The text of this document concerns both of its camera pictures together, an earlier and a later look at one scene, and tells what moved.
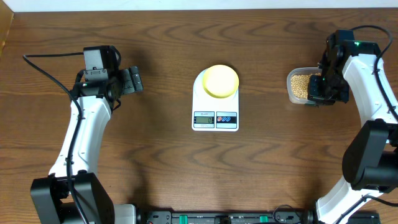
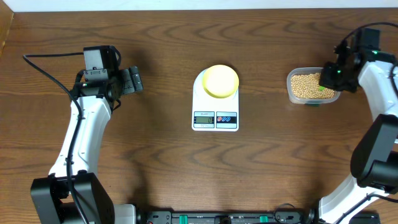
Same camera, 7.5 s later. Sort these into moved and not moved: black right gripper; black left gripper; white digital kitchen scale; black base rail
Moved: black right gripper
Not moved: white digital kitchen scale; black left gripper; black base rail
